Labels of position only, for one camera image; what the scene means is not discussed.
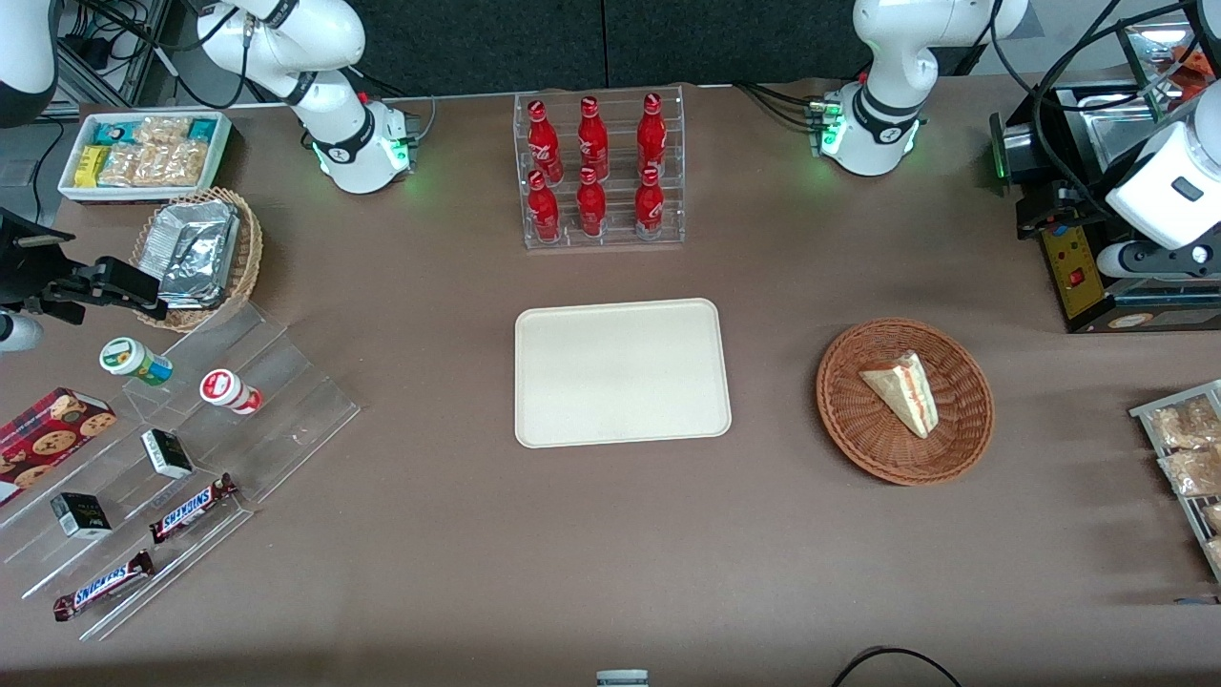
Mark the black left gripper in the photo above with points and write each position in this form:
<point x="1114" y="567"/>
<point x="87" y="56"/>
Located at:
<point x="1057" y="201"/>

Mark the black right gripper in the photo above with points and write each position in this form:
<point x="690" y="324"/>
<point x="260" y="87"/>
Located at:
<point x="27" y="272"/>

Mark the triangle sandwich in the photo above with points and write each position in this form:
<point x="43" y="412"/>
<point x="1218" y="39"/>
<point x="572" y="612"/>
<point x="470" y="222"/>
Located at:
<point x="904" y="391"/>

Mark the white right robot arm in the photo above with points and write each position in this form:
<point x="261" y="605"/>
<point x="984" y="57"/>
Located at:
<point x="324" y="105"/>

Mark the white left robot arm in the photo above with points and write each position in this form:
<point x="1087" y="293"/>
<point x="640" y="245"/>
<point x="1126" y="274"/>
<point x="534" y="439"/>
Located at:
<point x="887" y="57"/>

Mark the tan wicker basket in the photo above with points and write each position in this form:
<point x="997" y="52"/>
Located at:
<point x="250" y="248"/>

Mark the tray of bagged snacks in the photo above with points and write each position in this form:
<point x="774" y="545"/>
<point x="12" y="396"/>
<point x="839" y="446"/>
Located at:
<point x="1145" y="412"/>

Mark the brown round wicker basket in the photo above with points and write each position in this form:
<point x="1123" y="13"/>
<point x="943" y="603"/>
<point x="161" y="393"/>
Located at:
<point x="858" y="429"/>

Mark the cream plastic serving tray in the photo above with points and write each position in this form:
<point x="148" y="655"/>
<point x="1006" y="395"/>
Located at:
<point x="620" y="372"/>

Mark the green cap small bottle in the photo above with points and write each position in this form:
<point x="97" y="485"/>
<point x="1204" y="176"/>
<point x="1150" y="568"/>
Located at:
<point x="134" y="360"/>

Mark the black hot food display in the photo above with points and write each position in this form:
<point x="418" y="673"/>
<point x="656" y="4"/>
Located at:
<point x="1073" y="286"/>

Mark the steel food pan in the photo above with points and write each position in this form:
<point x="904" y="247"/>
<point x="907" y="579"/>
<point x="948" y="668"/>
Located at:
<point x="1116" y="124"/>

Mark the silver foil pack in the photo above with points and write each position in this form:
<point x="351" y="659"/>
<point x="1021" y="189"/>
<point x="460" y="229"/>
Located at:
<point x="196" y="250"/>

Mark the yellow snack packet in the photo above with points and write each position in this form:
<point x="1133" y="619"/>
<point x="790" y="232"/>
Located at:
<point x="91" y="167"/>

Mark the clear cracker packet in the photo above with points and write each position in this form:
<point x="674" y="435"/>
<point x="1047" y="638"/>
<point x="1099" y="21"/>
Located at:
<point x="157" y="164"/>
<point x="164" y="131"/>

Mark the red cookie box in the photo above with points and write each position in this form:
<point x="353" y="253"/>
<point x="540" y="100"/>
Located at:
<point x="48" y="439"/>

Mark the red cap small bottle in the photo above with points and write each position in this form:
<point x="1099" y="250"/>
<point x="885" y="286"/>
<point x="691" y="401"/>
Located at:
<point x="227" y="389"/>

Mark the teal snack packet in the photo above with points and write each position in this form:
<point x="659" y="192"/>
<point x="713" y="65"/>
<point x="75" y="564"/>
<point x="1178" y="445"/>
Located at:
<point x="116" y="132"/>
<point x="201" y="130"/>

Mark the small black white box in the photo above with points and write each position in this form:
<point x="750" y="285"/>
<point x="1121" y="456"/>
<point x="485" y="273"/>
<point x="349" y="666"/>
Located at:
<point x="80" y="515"/>
<point x="168" y="454"/>

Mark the white rectangular snack bin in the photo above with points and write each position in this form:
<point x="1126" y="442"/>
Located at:
<point x="221" y="143"/>

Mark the red sausage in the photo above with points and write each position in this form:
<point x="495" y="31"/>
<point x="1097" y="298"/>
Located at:
<point x="1197" y="57"/>

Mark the clear acrylic stepped stand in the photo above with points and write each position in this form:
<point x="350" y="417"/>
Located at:
<point x="286" y="401"/>

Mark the Snickers chocolate bar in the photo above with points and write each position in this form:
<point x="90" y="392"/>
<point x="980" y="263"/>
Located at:
<point x="103" y="585"/>
<point x="191" y="508"/>

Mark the clear bag of snacks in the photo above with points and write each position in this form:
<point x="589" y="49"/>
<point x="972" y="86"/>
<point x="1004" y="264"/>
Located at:
<point x="1212" y="517"/>
<point x="1214" y="553"/>
<point x="1188" y="425"/>
<point x="1192" y="472"/>

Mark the red cola bottle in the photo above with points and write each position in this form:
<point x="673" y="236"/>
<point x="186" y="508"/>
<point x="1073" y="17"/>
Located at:
<point x="544" y="143"/>
<point x="544" y="212"/>
<point x="591" y="210"/>
<point x="651" y="138"/>
<point x="649" y="210"/>
<point x="592" y="141"/>

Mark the clear acrylic bottle rack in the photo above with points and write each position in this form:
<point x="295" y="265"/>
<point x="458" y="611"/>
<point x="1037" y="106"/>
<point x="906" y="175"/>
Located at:
<point x="620" y="239"/>

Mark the black backdrop panel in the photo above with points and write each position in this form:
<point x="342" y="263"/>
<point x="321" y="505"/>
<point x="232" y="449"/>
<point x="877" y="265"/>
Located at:
<point x="572" y="43"/>

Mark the grey device edge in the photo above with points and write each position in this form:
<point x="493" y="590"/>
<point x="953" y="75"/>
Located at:
<point x="622" y="678"/>

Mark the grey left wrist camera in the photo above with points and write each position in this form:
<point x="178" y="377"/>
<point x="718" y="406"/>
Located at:
<point x="1145" y="260"/>

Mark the aluminium frame shelf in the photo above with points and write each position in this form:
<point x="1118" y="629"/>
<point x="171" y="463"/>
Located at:
<point x="105" y="48"/>

